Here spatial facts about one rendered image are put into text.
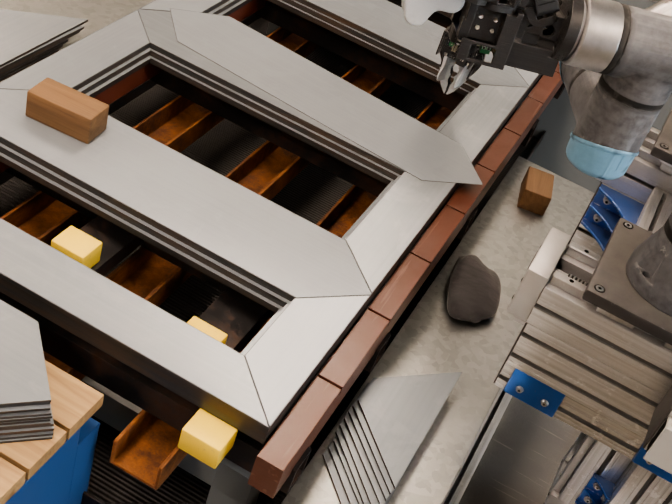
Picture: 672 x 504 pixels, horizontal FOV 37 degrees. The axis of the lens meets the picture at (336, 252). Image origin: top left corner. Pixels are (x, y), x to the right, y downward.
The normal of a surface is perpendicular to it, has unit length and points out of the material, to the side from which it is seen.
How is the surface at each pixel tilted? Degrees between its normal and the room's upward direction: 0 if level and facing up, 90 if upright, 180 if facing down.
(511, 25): 82
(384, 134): 1
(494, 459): 0
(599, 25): 54
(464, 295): 1
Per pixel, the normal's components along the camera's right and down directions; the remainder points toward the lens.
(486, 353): 0.26, -0.74
